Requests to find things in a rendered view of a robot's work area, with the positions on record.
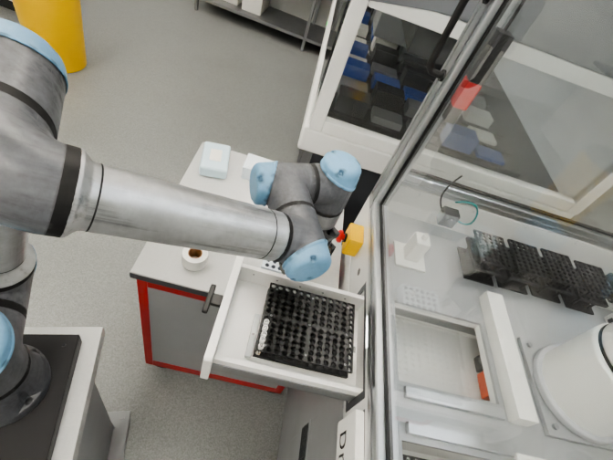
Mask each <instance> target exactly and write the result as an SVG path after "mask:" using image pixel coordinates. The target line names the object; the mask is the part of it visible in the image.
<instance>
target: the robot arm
mask: <svg viewBox="0 0 613 460"><path fill-rule="evenodd" d="M67 92H68V75H67V70H66V67H65V65H64V63H63V61H62V59H61V57H60V56H59V54H58V53H57V52H56V51H55V50H54V49H53V48H52V47H51V46H50V45H49V44H48V43H47V42H46V40H45V39H43V38H42V37H40V36H39V35H38V34H36V33H34V32H33V31H31V30H30V29H28V28H26V27H24V26H21V25H19V24H17V23H15V22H12V21H9V20H7V19H3V18H0V427H3V426H6V425H9V424H11V423H14V422H16V421H18V420H19V419H21V418H23V417H24V416H26V415H27V414H29V413H30V412H31V411H32V410H34V409H35V408H36V407H37V406H38V404H39V403H40V402H41V401H42V399H43V398H44V396H45V395H46V393H47V390H48V388H49V385H50V382H51V368H50V365H49V362H48V360H47V358H46V357H45V355H44V354H43V353H42V352H41V351H40V350H38V349H36V348H34V347H32V346H29V345H26V344H23V336H24V330H25V324H26V315H27V310H28V304H29V299H30V294H31V288H32V283H33V278H34V274H35V271H36V264H37V261H36V251H35V249H34V248H33V246H32V245H31V244H30V243H29V242H28V237H29V233H32V234H37V235H48V236H54V237H61V238H64V237H66V236H67V235H70V234H72V233H74V232H75V231H83V232H90V233H95V234H101V235H112V236H117V237H124V238H129V239H135V240H140V241H147V242H152V243H158V244H165V245H170V246H181V247H187V248H192V249H199V250H204V251H210V252H215V253H222V254H227V255H233V256H244V257H250V258H256V259H262V260H267V261H274V262H279V266H280V270H281V272H282V273H283V275H286V276H287V277H288V278H290V279H291V280H293V281H296V282H304V281H309V280H312V279H315V278H317V277H320V276H322V275H323V274H324V273H326V272H327V271H328V269H329V268H330V266H331V262H332V259H331V256H332V254H333V252H334V250H335V249H336V246H335V245H334V244H333V243H332V240H333V239H335V238H337V237H338V236H339V234H340V232H339V231H338V230H337V229H336V227H335V225H336V223H337V221H338V219H339V217H340V215H341V214H342V212H343V210H344V208H345V206H346V204H347V202H348V199H349V197H350V196H351V194H352V192H353V191H354V190H355V189H356V186H357V183H358V180H359V176H360V175H361V166H360V163H358V160H357V159H356V158H355V157H354V156H352V155H351V154H349V153H347V152H343V151H338V150H334V151H331V152H327V153H326V154H325V156H324V158H323V159H321V162H320V163H313V162H312V163H299V162H278V161H275V162H258V163H256V164H255V165H254V166H253V168H252V170H251V173H250V180H249V189H250V195H251V199H252V201H253V203H254V204H249V203H245V202H241V201H238V200H235V199H231V198H228V197H224V196H221V195H217V194H214V193H207V192H205V191H201V190H197V189H193V188H191V187H187V186H183V185H180V184H177V183H170V182H167V181H163V180H160V179H156V178H153V177H150V176H146V175H143V174H139V173H135V172H130V171H126V170H122V169H120V168H116V167H112V166H108V165H106V164H102V163H98V162H94V161H93V160H92V159H91V158H90V157H89V155H88V154H87V152H86V151H85V150H84V149H82V148H79V147H76V146H72V145H69V144H65V143H63V142H60V141H58V140H57V136H58V131H59V126H60V121H61V116H62V110H63V105H64V100H65V96H66V94H67ZM255 204H256V205H255ZM258 205H262V206H266V205H267V206H268V208H265V207H262V206H258Z"/></svg>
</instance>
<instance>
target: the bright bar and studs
mask: <svg viewBox="0 0 613 460"><path fill-rule="evenodd" d="M260 316H261V315H260V314H256V313H255V317H254V321H253V325H252V328H251V332H250V336H249V340H248V343H247V347H246V351H245V355H244V357H245V358H248V359H250V358H251V355H252V351H253V347H254V344H255V336H256V332H257V328H258V324H259V320H260Z"/></svg>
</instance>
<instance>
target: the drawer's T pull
mask: <svg viewBox="0 0 613 460"><path fill-rule="evenodd" d="M215 289H216V285H215V284H211V287H210V289H209V292H208V295H207V298H206V300H205V302H204V305H203V310H202V313H204V314H206V313H207V312H208V309H209V307H210V305H211V306H215V307H217V308H219V307H221V304H222V301H223V295H219V294H215V293H214V291H215Z"/></svg>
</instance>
